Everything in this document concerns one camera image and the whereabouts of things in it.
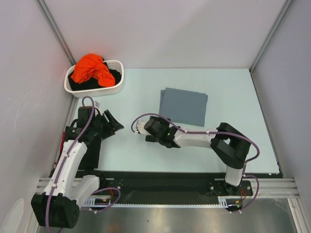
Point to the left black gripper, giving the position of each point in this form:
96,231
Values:
112,123

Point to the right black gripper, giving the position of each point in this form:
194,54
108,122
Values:
150,138

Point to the grey-blue t-shirt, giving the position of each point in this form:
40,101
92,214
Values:
182,106

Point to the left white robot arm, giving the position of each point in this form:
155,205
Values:
74,178

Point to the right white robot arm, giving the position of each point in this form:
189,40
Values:
228,144

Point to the folded black t-shirt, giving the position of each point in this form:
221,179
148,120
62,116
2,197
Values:
90,159

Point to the white plastic laundry basket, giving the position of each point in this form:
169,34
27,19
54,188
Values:
111,64

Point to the black garment in basket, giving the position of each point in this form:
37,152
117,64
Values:
92,83

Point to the red folded garment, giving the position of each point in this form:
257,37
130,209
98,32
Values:
62,144

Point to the orange t-shirt in basket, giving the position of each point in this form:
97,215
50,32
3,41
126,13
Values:
92,66

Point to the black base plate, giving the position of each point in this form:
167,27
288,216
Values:
156,188

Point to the aluminium front rail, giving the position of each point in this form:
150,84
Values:
268,188

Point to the left aluminium corner post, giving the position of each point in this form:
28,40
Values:
55,30

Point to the aluminium corner post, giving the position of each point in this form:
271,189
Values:
271,34
55,30

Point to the right aluminium corner post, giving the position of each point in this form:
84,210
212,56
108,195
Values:
271,34

